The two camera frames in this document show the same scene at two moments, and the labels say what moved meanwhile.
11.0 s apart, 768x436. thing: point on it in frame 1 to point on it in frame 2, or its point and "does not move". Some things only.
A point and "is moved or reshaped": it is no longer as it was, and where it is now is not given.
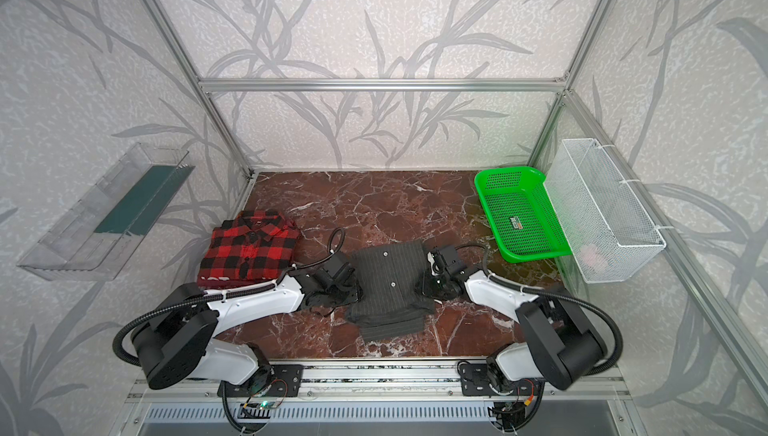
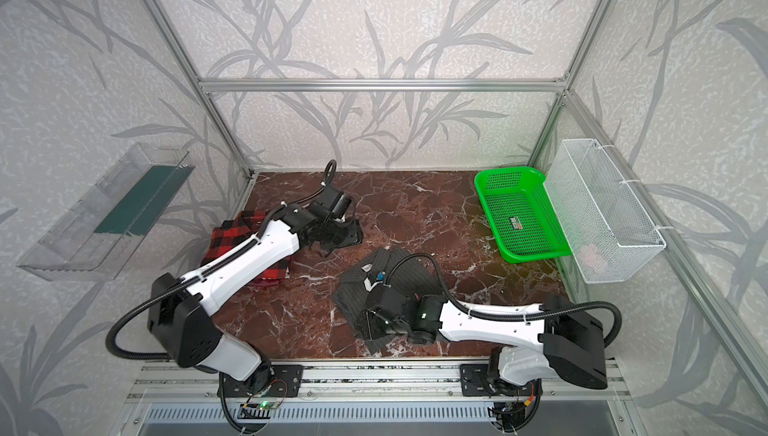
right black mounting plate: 476,380 does not move
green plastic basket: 522,214 does not move
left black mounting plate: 284,380 does not move
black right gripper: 432,274 to 372,313
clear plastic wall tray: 98,238 does not move
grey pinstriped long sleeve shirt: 390,296 is moved or reshaped
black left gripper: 343,280 to 335,232
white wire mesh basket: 605,227 does not move
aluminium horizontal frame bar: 545,85 does not move
